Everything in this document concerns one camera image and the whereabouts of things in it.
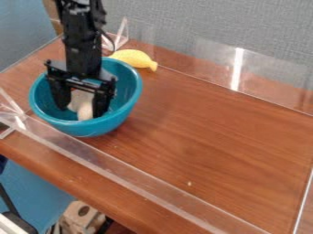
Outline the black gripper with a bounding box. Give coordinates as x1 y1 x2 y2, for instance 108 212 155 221
45 59 116 118

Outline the white red toy mushroom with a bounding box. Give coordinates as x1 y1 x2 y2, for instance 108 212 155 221
67 90 92 121

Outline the blue plastic bowl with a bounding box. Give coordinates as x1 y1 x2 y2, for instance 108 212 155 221
28 58 143 137

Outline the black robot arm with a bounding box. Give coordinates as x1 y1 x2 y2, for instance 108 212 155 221
45 0 117 118

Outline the yellow toy banana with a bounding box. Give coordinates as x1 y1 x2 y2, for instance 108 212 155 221
109 49 158 71

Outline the front clear acrylic barrier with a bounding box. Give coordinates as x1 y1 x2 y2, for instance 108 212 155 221
0 115 270 234

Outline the clear acrylic barrier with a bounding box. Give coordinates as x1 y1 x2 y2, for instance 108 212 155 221
155 38 313 116
0 115 270 234

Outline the beige block with hole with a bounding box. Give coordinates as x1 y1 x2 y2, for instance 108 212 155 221
60 201 107 234

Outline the rear clear acrylic barrier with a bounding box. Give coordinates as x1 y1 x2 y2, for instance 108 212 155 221
155 38 313 116

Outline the left clear acrylic bracket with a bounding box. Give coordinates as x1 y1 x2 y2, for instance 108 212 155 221
0 88 25 140

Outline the clear acrylic triangular bracket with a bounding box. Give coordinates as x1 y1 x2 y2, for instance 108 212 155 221
101 17 129 52

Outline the black cable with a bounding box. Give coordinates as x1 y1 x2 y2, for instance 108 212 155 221
100 30 117 53

